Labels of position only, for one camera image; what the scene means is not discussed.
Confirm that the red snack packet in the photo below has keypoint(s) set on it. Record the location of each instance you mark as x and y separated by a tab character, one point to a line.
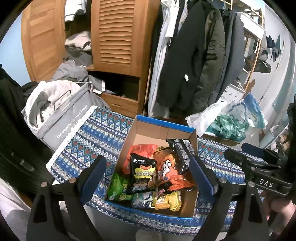
141	150

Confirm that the person's right hand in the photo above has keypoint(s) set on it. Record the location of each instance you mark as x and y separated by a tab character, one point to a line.
282	208

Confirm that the gold film-print snack packet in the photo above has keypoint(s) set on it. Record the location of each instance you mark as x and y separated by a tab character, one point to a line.
168	201

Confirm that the white door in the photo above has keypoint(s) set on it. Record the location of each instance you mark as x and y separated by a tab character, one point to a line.
285	76

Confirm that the white cloth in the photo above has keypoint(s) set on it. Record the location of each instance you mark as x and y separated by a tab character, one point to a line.
53	92

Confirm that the grey laundry basket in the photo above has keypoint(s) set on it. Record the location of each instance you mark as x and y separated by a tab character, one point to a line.
60	125

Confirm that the wooden shelf rack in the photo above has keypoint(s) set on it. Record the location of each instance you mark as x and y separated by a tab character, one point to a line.
254	46

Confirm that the wooden wardrobe drawer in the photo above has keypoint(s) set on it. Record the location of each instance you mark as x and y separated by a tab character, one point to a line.
120	103

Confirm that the blue patterned tablecloth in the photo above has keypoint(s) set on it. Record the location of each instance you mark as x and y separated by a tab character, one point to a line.
97	134

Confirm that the orange snack bag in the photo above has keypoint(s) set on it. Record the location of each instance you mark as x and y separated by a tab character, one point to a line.
166	166

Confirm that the group of shoes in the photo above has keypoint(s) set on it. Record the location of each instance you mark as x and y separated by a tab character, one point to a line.
281	141

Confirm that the dark cloth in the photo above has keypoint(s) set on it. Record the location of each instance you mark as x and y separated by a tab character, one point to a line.
18	139

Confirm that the black coat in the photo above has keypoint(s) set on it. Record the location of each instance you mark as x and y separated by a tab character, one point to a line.
182	58

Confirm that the blue hanging garment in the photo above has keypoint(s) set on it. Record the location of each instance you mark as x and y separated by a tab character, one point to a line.
274	47

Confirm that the narrow louvred wardrobe door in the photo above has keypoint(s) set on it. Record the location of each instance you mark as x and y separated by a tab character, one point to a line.
41	37

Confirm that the grey clothes heap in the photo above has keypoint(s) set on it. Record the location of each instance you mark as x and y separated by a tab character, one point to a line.
74	74

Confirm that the teal tissue paper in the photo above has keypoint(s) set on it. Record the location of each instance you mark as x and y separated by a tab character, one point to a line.
229	126

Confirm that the blue cardboard box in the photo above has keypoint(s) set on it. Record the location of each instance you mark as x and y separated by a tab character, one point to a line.
150	136

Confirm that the wide louvred wardrobe door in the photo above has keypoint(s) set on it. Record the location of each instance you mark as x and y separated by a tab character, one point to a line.
122	34

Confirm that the grey folded clothes pile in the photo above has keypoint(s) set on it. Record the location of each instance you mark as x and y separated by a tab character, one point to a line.
78	48

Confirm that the green snack packet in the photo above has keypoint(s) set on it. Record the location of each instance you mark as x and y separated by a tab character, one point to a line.
118	187

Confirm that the white hanging garment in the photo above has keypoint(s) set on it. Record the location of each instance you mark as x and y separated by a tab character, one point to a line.
71	10

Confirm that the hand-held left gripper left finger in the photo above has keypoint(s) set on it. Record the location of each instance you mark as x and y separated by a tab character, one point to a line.
92	178

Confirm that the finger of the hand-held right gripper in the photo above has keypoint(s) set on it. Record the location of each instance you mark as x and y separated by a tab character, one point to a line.
240	162
259	153

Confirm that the olive jacket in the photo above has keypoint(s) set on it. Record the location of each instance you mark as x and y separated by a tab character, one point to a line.
212	58

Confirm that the black white-text snack packet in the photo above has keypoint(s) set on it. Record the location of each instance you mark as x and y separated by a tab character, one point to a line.
182	153

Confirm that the blue plastic bag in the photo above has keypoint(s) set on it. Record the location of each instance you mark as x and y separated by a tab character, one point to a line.
254	111

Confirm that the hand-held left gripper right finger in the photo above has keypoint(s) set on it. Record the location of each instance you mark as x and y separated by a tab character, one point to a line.
203	177

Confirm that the grey blue coat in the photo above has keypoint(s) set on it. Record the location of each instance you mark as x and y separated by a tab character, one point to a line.
233	51

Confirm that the black yellow snack packet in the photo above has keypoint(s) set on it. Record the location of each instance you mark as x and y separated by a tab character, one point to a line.
142	173

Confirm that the light grey cloth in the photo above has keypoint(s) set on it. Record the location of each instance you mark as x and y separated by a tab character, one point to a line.
11	208

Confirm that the white hanging shirt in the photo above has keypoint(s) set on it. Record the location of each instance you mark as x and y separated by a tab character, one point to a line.
161	58

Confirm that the shoe rack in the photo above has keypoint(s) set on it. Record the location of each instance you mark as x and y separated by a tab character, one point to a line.
284	139

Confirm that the white plastic bag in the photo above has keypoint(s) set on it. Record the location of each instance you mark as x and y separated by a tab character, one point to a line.
203	118

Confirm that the grey hanging bag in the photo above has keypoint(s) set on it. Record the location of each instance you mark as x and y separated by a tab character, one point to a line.
259	61

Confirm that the teal snack packet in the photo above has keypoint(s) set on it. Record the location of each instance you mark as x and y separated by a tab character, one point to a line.
142	200

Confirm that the wooden wardrobe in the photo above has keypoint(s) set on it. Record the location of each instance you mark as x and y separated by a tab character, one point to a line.
120	85

